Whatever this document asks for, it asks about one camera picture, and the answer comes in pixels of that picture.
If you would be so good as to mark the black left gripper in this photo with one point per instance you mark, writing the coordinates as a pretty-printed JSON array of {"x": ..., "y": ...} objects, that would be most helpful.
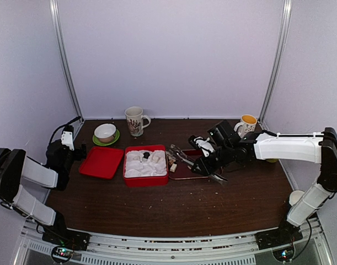
[{"x": 83, "y": 154}]

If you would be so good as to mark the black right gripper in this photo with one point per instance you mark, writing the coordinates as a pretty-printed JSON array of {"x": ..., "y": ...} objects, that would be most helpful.
[{"x": 206, "y": 168}]

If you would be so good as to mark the red tin lid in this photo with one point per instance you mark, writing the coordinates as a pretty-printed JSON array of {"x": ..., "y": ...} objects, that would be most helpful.
[{"x": 101, "y": 162}]

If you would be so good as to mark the metal serving tongs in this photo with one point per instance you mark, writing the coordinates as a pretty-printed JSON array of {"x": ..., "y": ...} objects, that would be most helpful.
[{"x": 182, "y": 156}]

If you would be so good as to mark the dark brown chocolate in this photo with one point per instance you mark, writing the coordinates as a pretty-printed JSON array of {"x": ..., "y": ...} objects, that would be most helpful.
[{"x": 146, "y": 154}]

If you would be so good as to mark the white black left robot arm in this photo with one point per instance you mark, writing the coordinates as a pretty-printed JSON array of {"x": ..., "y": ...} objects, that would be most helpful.
[{"x": 16, "y": 167}]

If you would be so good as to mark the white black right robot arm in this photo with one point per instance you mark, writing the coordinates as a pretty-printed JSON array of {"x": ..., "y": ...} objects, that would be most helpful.
[{"x": 319, "y": 148}]

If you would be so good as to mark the green saucer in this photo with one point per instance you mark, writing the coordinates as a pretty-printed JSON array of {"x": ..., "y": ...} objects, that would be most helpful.
[{"x": 97, "y": 142}]

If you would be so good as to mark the white ceramic bowl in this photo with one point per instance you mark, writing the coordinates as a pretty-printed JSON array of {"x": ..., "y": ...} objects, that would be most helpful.
[{"x": 105, "y": 132}]

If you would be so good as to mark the flower pattern mug yellow inside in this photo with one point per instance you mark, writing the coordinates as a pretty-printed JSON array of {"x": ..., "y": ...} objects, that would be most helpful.
[{"x": 247, "y": 124}]

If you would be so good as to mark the lime green plastic bowl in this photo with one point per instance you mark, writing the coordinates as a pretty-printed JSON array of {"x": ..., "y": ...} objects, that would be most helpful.
[{"x": 272, "y": 160}]

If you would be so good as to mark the dark red lacquer tray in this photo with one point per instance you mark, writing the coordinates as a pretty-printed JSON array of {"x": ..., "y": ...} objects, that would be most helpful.
[{"x": 183, "y": 172}]

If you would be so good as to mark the white paper liners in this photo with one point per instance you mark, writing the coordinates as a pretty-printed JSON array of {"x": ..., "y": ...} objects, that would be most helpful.
[{"x": 135, "y": 167}]

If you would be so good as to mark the tall coral pattern mug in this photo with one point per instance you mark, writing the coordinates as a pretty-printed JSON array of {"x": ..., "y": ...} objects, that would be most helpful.
[{"x": 136, "y": 120}]

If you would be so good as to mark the red tin box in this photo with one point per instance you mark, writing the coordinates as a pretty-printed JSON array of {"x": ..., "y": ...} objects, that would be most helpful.
[{"x": 146, "y": 181}]

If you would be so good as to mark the white paper cup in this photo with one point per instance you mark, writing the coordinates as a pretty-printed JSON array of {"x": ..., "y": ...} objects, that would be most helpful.
[{"x": 295, "y": 196}]

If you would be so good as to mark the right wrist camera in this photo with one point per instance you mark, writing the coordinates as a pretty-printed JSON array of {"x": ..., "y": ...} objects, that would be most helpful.
[{"x": 202, "y": 144}]

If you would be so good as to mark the aluminium front rail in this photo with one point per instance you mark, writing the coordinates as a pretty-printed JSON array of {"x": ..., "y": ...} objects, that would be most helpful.
[{"x": 242, "y": 248}]

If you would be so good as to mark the aluminium left corner post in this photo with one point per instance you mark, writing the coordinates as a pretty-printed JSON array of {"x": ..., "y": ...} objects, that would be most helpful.
[{"x": 63, "y": 57}]

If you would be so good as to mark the aluminium corner post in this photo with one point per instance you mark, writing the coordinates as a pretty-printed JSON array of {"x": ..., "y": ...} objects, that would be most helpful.
[
  {"x": 63, "y": 57},
  {"x": 280, "y": 48}
]

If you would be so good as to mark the aluminium right corner post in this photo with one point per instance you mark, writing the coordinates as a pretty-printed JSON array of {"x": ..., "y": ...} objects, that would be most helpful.
[{"x": 280, "y": 48}]

